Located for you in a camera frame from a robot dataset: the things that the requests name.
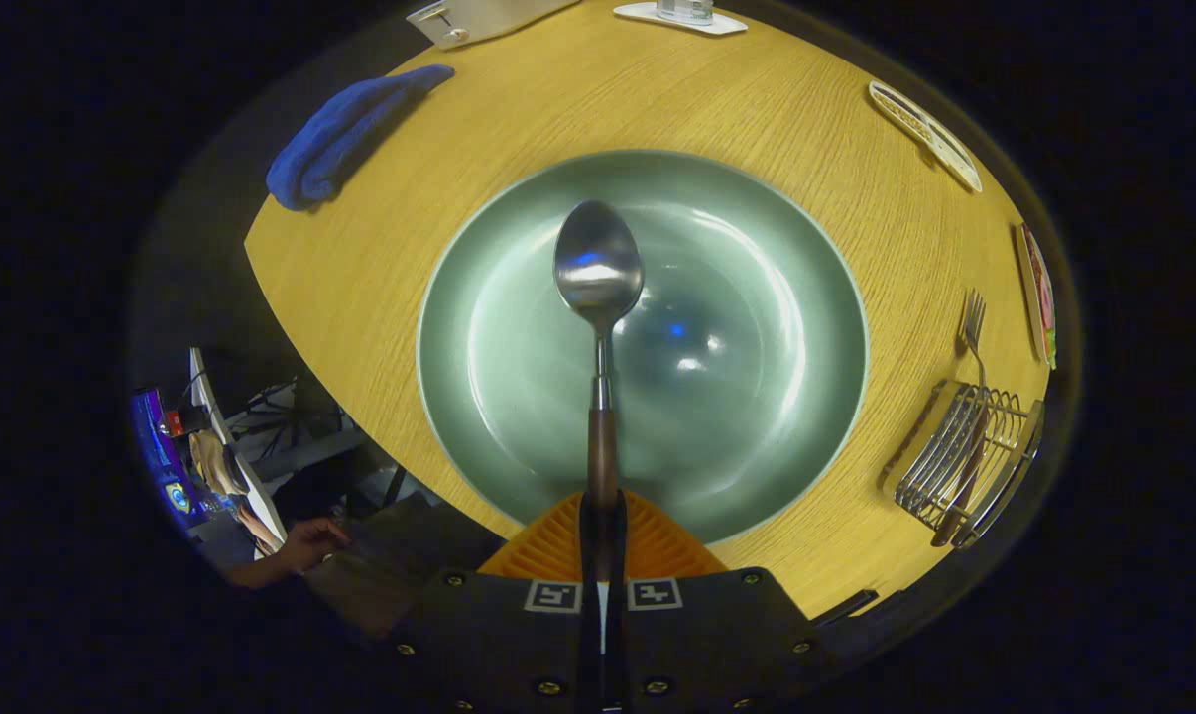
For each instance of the blue cloth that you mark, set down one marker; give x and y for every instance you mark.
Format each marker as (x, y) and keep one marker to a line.
(340, 129)

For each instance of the white coaster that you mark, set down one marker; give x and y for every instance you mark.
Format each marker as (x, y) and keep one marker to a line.
(648, 15)

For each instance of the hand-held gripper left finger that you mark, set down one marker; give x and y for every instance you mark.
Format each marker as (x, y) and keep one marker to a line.
(499, 645)

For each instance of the white toaster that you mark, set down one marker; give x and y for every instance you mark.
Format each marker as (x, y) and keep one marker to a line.
(499, 15)

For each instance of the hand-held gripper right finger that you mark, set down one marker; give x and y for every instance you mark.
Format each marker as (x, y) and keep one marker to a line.
(707, 645)

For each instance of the pale green plate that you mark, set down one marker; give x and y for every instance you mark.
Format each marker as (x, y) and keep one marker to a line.
(737, 347)

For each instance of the person's grey trousers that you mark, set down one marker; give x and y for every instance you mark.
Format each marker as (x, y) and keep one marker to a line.
(400, 555)

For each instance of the white divided dish with beans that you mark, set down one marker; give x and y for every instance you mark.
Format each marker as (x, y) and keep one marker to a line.
(930, 139)

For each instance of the plate of meat and vegetables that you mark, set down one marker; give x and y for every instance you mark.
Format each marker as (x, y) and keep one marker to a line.
(1039, 297)

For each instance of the computer monitor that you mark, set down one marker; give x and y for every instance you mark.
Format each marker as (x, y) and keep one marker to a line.
(160, 456)

